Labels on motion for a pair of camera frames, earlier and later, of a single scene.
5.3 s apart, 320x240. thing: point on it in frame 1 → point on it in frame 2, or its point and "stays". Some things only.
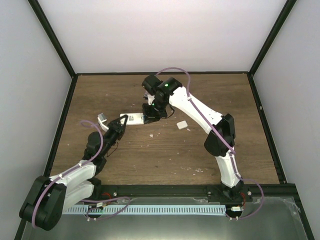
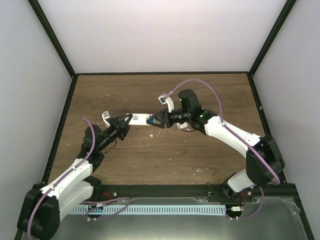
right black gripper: (151, 117) → (162, 115)
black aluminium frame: (219, 192) stays
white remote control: (133, 118) stays
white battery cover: (182, 124) stays
